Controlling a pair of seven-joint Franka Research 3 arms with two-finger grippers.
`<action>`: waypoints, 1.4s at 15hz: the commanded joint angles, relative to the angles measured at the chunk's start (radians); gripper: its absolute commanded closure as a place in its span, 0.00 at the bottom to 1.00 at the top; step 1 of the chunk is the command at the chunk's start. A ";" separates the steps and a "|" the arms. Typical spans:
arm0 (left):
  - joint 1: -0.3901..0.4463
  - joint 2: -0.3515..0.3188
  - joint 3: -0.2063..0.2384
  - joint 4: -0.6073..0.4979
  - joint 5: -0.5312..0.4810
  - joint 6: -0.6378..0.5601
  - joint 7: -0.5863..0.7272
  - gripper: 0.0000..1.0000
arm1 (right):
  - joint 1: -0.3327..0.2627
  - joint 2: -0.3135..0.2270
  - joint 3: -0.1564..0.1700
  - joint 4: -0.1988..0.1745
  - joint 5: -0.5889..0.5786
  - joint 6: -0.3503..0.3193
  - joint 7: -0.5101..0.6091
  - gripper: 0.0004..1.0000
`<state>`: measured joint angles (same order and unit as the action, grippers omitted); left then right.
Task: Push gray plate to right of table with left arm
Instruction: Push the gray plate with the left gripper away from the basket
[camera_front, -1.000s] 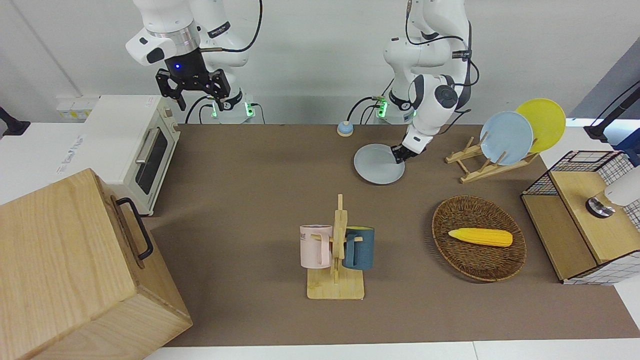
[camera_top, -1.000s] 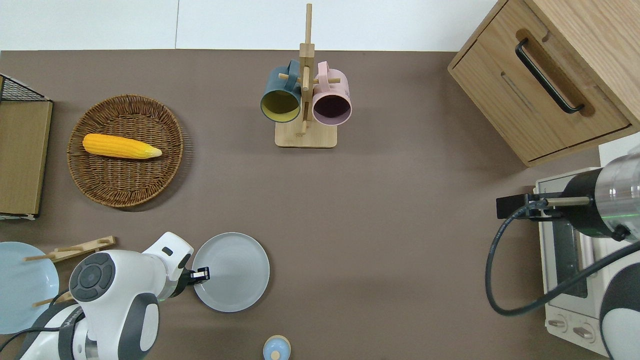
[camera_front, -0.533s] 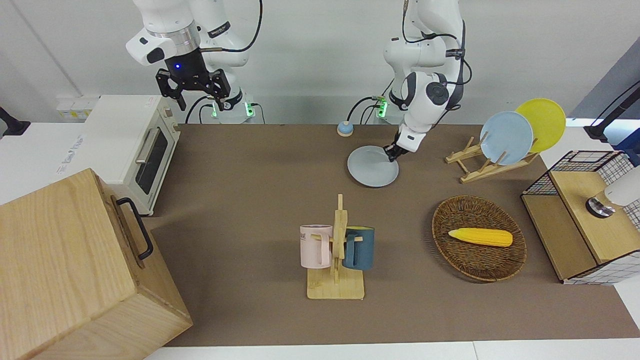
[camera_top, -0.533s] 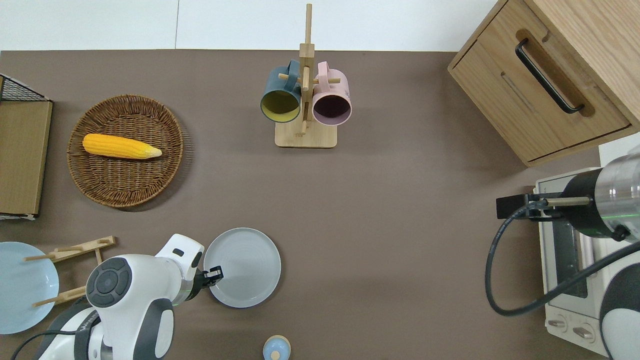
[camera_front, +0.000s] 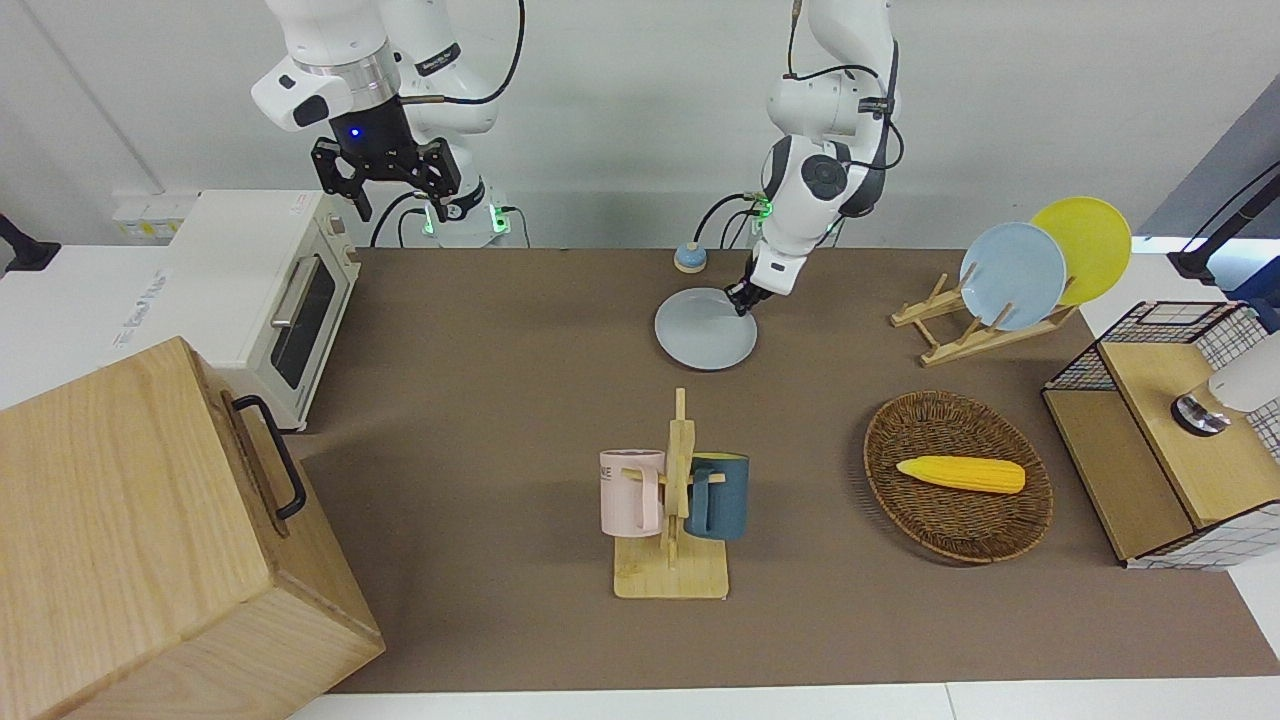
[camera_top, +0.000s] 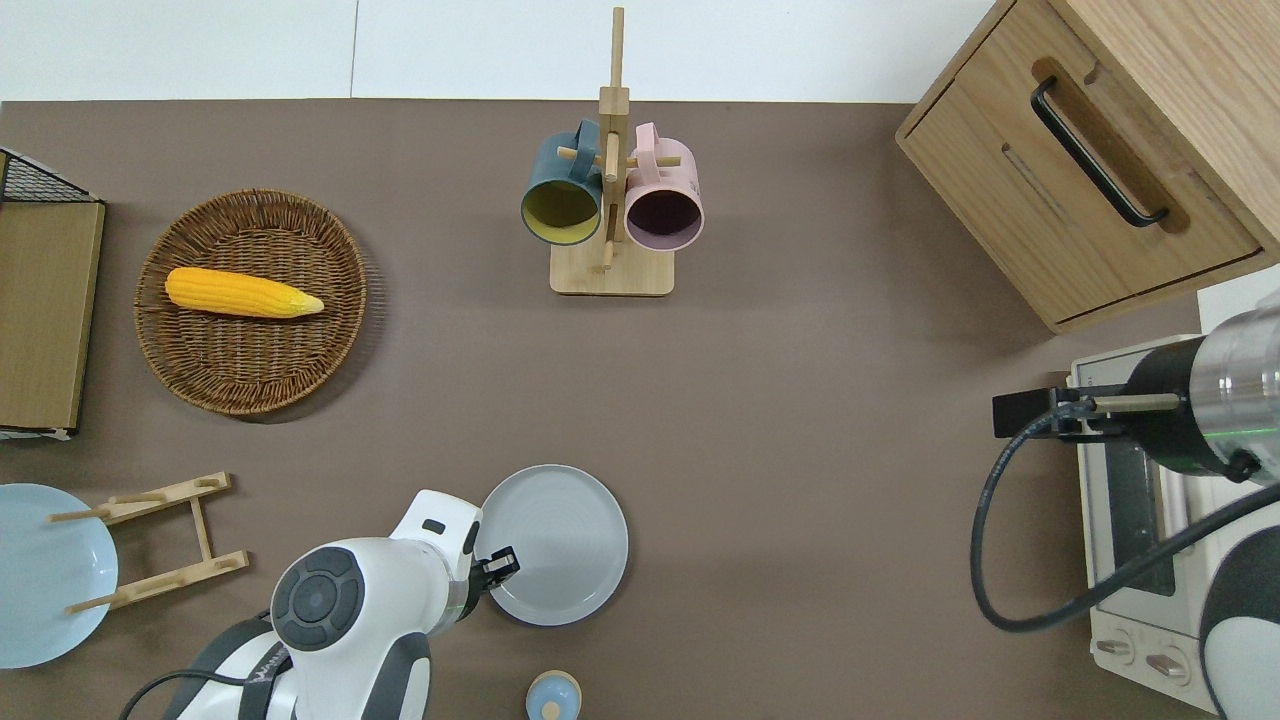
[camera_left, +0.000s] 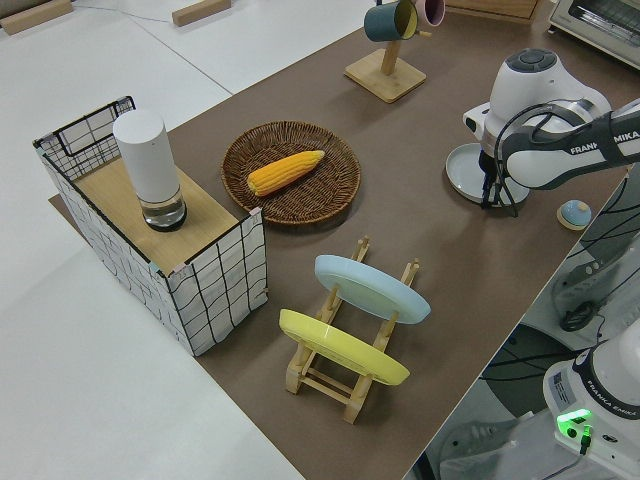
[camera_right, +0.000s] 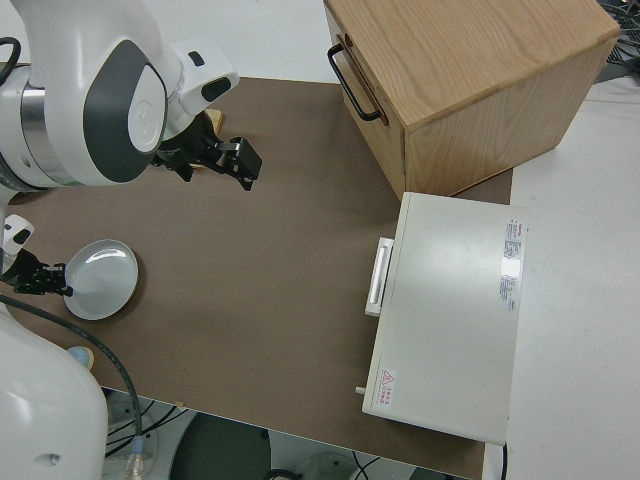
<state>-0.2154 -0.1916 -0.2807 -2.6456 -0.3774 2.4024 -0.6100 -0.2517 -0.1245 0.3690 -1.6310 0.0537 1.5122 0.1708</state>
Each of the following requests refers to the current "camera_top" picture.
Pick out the pink mug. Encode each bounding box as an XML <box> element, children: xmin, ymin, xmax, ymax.
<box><xmin>624</xmin><ymin>122</ymin><xmax>705</xmax><ymax>252</ymax></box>

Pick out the thick black cable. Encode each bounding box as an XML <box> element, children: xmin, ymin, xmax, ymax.
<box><xmin>970</xmin><ymin>404</ymin><xmax>1280</xmax><ymax>633</ymax></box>

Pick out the black cabinet handle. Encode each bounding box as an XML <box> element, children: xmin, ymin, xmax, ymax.
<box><xmin>1030</xmin><ymin>77</ymin><xmax>1170</xmax><ymax>229</ymax></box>

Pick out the wooden plate rack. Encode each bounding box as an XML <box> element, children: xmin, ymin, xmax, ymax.
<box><xmin>48</xmin><ymin>472</ymin><xmax>250</xmax><ymax>614</ymax></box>

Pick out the white toaster oven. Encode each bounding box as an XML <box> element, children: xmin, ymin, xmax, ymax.
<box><xmin>1068</xmin><ymin>335</ymin><xmax>1280</xmax><ymax>713</ymax></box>

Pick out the round wicker basket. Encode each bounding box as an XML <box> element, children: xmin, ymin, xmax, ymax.
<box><xmin>134</xmin><ymin>188</ymin><xmax>369</xmax><ymax>417</ymax></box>

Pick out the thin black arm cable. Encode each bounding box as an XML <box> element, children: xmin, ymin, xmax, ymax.
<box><xmin>120</xmin><ymin>668</ymin><xmax>263</xmax><ymax>720</ymax></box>

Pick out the wooden mug rack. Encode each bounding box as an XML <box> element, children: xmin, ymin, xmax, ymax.
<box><xmin>550</xmin><ymin>7</ymin><xmax>683</xmax><ymax>297</ymax></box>

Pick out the yellow corn cob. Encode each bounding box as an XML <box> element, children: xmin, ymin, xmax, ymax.
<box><xmin>165</xmin><ymin>267</ymin><xmax>325</xmax><ymax>319</ymax></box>

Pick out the gray plate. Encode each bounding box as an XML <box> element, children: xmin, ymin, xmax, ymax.
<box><xmin>473</xmin><ymin>464</ymin><xmax>630</xmax><ymax>627</ymax></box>

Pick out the dark teal mug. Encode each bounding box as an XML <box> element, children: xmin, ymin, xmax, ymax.
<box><xmin>520</xmin><ymin>120</ymin><xmax>605</xmax><ymax>246</ymax></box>

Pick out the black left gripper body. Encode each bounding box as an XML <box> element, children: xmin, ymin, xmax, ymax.
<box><xmin>470</xmin><ymin>546</ymin><xmax>522</xmax><ymax>601</ymax></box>

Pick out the small blue bottle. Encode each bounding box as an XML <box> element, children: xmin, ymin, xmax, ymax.
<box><xmin>526</xmin><ymin>670</ymin><xmax>582</xmax><ymax>720</ymax></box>

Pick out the black wire basket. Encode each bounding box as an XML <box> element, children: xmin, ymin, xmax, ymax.
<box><xmin>0</xmin><ymin>148</ymin><xmax>93</xmax><ymax>205</ymax></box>

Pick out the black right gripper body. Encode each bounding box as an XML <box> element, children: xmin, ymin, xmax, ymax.
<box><xmin>993</xmin><ymin>384</ymin><xmax>1191</xmax><ymax>442</ymax></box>

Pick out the light blue plate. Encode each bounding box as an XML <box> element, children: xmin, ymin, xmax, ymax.
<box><xmin>0</xmin><ymin>483</ymin><xmax>119</xmax><ymax>669</ymax></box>

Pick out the wooden cabinet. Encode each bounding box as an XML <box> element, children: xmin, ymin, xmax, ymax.
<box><xmin>896</xmin><ymin>0</ymin><xmax>1280</xmax><ymax>335</ymax></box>

